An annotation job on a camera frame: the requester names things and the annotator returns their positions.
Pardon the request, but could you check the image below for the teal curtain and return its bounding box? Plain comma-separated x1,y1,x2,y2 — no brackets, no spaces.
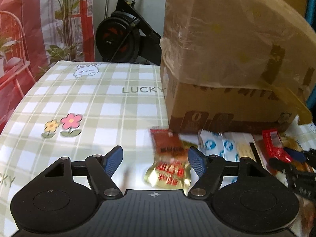
306,0,316,34

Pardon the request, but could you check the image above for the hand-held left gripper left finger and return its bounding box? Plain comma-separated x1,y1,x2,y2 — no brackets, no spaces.
38,145,124,200

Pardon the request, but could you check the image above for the printed red backdrop cloth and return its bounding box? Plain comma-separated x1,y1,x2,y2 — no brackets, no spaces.
0,0,95,129

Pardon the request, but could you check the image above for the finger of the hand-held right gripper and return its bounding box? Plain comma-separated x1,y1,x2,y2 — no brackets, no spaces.
269,157,300,178
283,148,316,163

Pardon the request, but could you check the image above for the gold snack packet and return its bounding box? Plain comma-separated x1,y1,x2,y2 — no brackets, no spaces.
144,157,192,187

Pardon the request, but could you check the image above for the green checked tablecloth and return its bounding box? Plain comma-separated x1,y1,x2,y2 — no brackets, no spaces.
0,60,316,237

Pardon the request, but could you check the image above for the plastic lined cardboard box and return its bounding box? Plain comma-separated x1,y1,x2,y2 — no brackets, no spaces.
160,0,316,132

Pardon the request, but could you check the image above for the black exercise bike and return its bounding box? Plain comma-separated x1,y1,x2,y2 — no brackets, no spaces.
96,0,165,66

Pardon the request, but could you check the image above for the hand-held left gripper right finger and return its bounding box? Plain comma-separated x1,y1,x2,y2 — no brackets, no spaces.
188,146,269,199

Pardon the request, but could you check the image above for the white blue snack packet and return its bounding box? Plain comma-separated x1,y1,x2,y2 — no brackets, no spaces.
220,133,239,162
198,129,224,156

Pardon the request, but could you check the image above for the pale yellow snack packet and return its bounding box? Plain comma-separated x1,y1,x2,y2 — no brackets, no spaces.
280,133,300,151

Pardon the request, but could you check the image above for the brown snack packet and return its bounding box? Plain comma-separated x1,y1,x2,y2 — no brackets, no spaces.
253,138,272,171

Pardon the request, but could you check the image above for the glossy red snack packet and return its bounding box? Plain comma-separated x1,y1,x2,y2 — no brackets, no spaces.
262,129,292,163

